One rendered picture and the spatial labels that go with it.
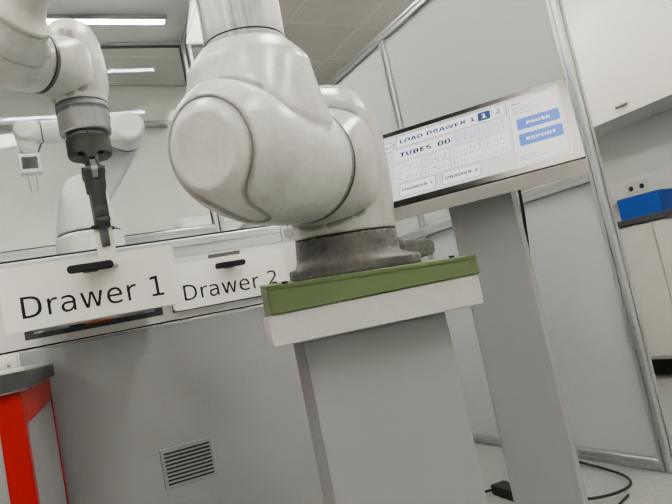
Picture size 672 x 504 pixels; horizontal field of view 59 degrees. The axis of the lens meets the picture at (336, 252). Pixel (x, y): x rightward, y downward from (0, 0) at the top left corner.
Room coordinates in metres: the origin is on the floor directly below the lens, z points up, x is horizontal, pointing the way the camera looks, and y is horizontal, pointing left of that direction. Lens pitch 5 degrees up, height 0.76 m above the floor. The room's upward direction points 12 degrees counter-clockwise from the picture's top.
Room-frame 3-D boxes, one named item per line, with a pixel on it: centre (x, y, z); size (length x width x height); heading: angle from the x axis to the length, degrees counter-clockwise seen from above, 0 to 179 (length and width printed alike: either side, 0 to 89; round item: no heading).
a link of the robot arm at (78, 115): (1.04, 0.40, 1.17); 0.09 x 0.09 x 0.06
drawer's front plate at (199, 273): (1.47, 0.27, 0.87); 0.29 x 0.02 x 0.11; 113
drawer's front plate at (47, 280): (1.05, 0.43, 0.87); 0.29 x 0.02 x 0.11; 113
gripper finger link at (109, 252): (1.04, 0.39, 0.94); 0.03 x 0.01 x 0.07; 113
